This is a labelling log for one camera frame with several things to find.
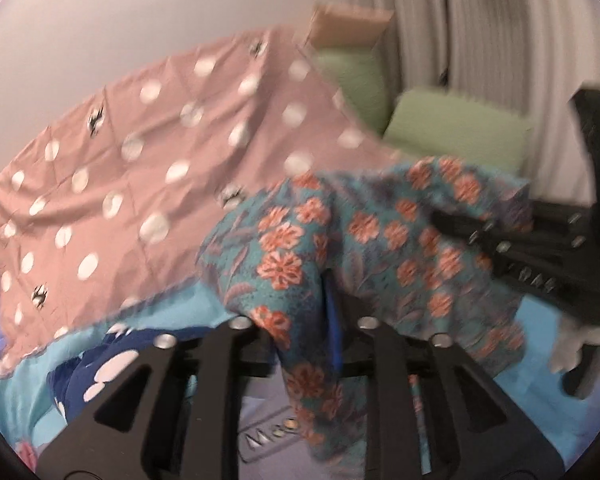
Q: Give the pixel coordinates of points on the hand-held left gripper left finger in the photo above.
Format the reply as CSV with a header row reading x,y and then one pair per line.
x,y
230,355

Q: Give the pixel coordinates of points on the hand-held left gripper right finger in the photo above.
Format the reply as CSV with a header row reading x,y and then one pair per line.
x,y
334,330

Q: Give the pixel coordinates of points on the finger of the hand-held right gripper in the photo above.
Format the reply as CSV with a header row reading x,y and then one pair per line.
x,y
530,225
540,275

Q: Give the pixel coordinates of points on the floral patterned shirt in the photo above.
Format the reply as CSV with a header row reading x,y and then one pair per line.
x,y
380,230

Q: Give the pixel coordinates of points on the person's right hand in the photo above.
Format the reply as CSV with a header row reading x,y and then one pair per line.
x,y
570,345

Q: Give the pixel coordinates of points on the large green pillow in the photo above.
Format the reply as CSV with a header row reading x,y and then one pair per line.
x,y
455,125

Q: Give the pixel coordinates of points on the navy star patterned cloth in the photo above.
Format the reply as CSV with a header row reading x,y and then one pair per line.
x,y
80,385

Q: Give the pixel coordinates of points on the white pleated curtain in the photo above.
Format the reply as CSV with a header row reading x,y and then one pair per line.
x,y
505,35

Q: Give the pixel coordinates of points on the pink polka dot sheet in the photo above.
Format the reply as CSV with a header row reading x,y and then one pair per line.
x,y
130,185

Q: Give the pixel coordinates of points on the blue and grey bed cover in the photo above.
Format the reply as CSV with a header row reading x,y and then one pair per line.
x,y
20,400

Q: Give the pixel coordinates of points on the small green pillow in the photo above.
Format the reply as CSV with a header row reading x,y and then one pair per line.
x,y
355,80

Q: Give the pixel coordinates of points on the beige pillow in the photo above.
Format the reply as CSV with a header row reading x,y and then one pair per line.
x,y
350,25

